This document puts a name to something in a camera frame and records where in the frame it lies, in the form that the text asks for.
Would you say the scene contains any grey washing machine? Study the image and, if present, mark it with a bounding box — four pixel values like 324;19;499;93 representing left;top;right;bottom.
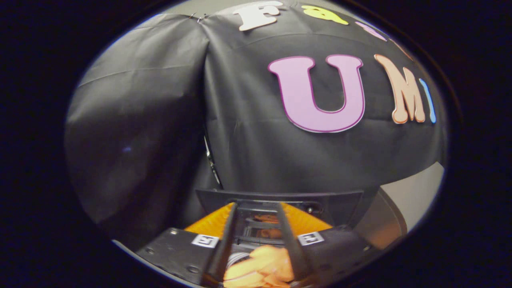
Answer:
226;238;290;288

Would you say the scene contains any black backdrop cloth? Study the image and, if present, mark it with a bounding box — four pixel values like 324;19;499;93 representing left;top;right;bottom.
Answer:
64;2;448;240

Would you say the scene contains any grey and white cabinet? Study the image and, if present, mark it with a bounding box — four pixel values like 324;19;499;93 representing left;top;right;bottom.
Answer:
354;162;445;250

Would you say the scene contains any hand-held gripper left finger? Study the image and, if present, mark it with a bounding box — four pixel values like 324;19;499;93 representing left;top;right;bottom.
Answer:
134;202;240;287

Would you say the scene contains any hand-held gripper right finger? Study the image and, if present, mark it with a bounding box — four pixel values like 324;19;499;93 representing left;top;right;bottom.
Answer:
276;202;374;286

